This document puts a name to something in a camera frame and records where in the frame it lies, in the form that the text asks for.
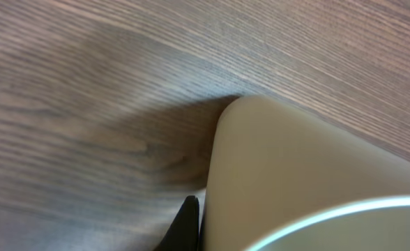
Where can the beige tall cup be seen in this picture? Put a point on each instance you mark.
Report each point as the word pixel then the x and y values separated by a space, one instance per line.
pixel 282 179

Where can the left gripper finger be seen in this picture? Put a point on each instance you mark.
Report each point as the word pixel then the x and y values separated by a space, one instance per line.
pixel 183 233

